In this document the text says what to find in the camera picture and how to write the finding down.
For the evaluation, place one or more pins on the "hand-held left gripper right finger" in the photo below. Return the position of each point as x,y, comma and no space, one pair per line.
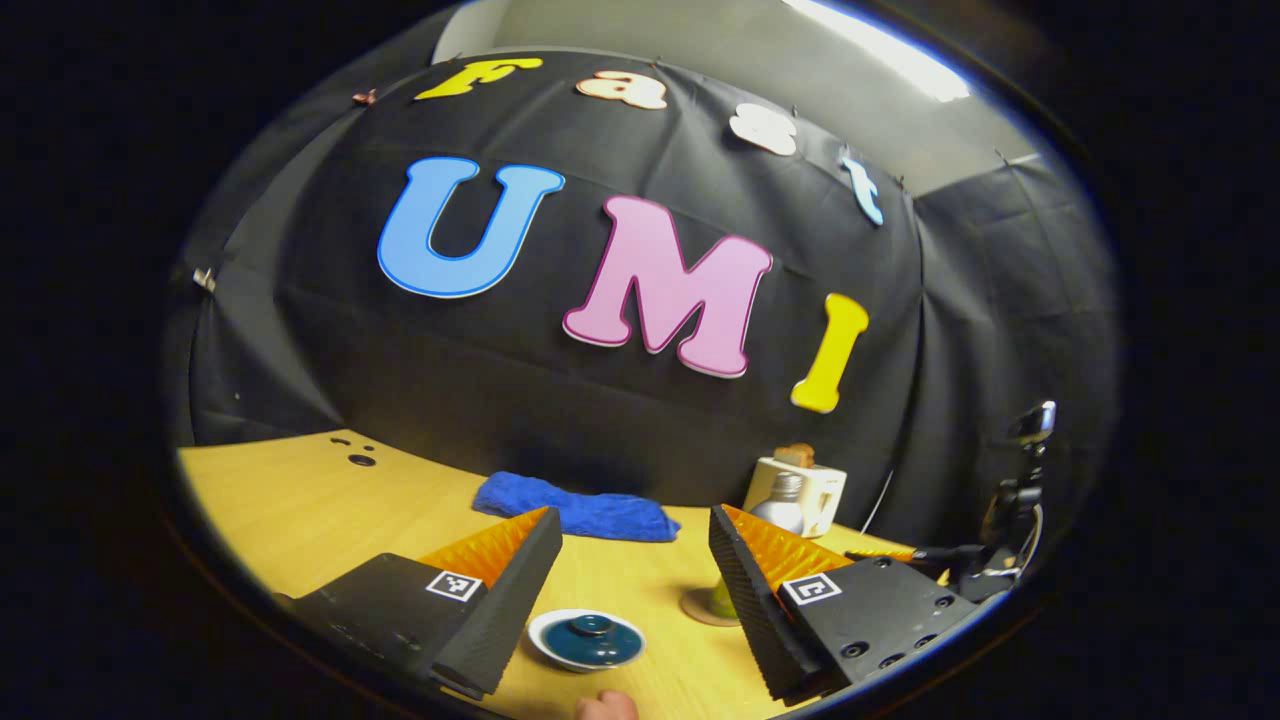
750,610

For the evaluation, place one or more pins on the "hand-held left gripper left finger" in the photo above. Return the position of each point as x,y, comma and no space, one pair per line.
510,600

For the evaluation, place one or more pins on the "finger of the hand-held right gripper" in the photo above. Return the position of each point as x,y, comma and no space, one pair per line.
900,555

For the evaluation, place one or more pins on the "round brown coaster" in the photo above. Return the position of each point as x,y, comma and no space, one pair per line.
700,608

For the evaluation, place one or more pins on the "white teacup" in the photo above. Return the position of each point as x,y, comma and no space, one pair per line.
540,650

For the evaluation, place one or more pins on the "dark teal teacup lid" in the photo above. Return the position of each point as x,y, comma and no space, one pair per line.
590,642

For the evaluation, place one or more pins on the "silver water bottle green label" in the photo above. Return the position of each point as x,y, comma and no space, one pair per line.
780,512

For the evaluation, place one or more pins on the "white toaster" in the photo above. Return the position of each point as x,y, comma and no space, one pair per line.
825,495

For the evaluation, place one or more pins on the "blue towel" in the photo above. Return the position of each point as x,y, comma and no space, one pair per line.
580,510

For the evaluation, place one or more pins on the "brown bread slice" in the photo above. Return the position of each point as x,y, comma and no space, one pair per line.
795,455

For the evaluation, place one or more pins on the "black backdrop cloth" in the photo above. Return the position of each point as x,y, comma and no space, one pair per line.
500,380

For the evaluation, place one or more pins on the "silver metal clip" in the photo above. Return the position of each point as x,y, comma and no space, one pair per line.
205,279

